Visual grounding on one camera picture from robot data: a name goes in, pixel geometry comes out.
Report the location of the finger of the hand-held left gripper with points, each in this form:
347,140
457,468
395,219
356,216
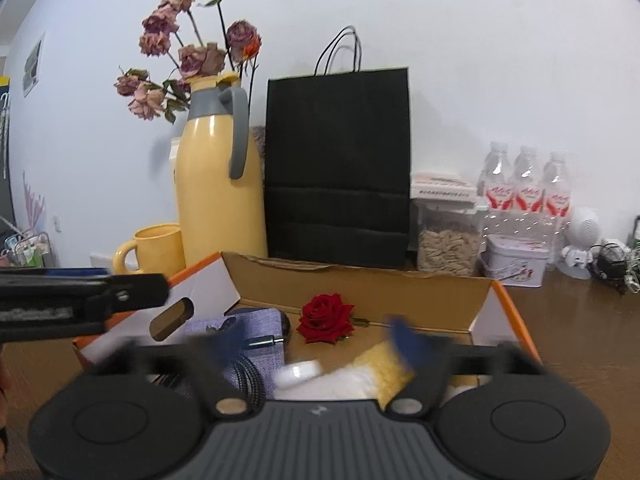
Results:
80,272
140,292

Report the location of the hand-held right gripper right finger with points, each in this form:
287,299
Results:
407,342

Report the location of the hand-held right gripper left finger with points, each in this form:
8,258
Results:
227,342

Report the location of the purple linen bag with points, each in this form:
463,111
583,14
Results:
260,327

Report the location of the white plush sheep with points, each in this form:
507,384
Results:
370,370

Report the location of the red cardboard box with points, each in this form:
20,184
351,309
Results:
350,285

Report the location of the red rose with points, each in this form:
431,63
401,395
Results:
325,317

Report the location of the yellow mug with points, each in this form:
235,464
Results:
160,252

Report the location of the clear seed container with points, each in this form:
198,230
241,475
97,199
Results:
447,250

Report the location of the yellow thermos jug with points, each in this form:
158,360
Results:
215,200

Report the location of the black paper bag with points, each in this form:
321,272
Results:
340,170

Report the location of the water bottle red label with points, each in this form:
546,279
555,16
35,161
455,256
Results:
557,185
527,180
494,175

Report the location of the white robot toy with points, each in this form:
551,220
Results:
582,225

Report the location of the dried pink roses bouquet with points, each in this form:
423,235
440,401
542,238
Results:
200,60

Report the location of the wall poster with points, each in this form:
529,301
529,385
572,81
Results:
34,65

